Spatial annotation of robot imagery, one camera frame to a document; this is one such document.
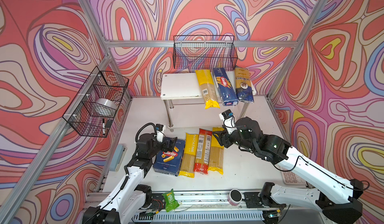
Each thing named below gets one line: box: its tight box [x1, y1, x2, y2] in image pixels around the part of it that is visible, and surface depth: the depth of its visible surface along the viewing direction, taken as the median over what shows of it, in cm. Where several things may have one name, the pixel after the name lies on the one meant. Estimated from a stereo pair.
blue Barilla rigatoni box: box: [152, 138, 186, 177], surface depth 82 cm
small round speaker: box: [228, 189, 243, 206], surface depth 72 cm
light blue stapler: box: [109, 144, 128, 172], surface depth 86 cm
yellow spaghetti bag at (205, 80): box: [195, 69, 220, 110], surface depth 73 cm
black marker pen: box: [102, 118, 106, 136], surface depth 73 cm
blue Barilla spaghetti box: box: [213, 67, 239, 107], surface depth 75 cm
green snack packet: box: [161, 188, 180, 213], surface depth 74 cm
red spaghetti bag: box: [194, 128, 212, 174], surface depth 88 cm
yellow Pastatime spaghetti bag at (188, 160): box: [178, 133, 199, 178], surface depth 88 cm
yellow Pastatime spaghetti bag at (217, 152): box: [208, 127, 225, 175], surface depth 86 cm
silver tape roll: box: [93, 98, 117, 117], surface depth 73 cm
